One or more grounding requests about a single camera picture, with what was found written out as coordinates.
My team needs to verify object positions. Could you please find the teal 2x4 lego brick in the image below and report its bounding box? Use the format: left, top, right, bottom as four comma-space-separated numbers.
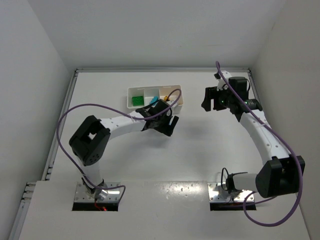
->
149, 96, 159, 105

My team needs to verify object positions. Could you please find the green lego plate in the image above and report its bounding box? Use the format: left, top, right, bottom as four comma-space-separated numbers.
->
131, 95, 145, 107

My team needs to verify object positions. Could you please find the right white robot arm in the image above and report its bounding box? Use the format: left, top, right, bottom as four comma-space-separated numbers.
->
201, 73, 305, 198

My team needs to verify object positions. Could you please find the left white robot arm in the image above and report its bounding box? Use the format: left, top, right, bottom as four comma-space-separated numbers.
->
69, 99, 179, 197

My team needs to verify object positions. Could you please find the white three-compartment tray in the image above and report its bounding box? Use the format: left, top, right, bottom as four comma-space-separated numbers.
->
127, 85, 182, 109

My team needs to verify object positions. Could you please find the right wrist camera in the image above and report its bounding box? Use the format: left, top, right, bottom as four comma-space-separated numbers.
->
214, 70, 232, 91

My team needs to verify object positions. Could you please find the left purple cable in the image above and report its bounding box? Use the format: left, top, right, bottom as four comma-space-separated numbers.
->
56, 88, 182, 201

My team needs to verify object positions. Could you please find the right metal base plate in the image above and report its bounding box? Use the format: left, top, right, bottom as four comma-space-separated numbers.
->
207, 182, 252, 204

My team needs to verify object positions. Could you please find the metal base plate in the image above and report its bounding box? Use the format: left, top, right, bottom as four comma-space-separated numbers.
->
74, 182, 121, 204
207, 182, 252, 204

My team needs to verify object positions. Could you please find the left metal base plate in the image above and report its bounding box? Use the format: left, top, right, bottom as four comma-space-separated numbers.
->
74, 182, 121, 204

